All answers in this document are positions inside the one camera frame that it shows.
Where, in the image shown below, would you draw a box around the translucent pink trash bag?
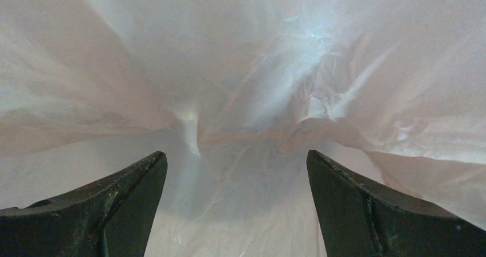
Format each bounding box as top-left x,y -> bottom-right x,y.
1,0 -> 485,256

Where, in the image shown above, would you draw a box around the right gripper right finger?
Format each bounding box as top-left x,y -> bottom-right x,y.
306,150 -> 485,256

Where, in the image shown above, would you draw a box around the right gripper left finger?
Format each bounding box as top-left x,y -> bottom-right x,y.
1,151 -> 168,256

